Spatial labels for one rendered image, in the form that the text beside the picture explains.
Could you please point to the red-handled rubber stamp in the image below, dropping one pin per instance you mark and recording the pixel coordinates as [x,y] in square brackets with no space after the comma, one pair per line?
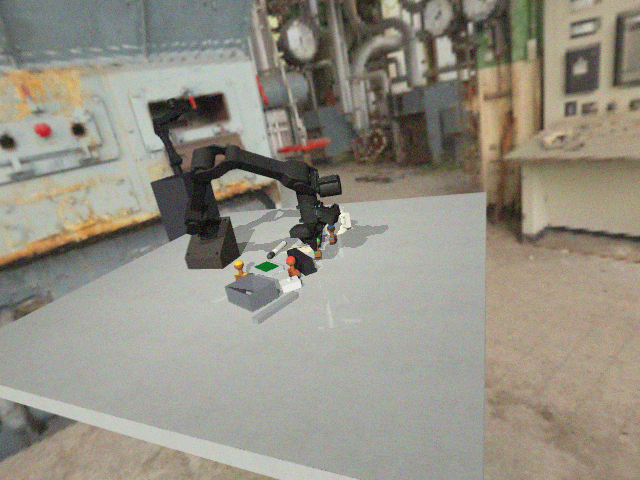
[292,271]

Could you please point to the blue and brown rubber stamp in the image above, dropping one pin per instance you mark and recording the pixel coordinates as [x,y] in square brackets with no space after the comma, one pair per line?
[333,237]

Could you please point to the cream inspection card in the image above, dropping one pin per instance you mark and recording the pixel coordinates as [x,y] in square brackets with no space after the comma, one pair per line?
[303,248]

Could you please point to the beige mug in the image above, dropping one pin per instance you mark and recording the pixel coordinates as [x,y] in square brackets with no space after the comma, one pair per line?
[342,224]

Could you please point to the green-handled stamp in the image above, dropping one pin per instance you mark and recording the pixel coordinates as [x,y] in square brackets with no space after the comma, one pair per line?
[317,253]

